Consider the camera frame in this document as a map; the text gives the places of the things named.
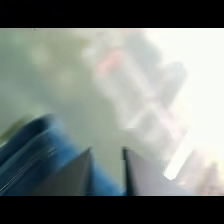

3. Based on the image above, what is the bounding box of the black garment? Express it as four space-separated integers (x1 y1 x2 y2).
0 112 126 197

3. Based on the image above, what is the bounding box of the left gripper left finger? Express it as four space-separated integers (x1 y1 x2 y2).
32 146 95 197

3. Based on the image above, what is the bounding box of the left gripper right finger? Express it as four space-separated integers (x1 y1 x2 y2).
121 146 188 197

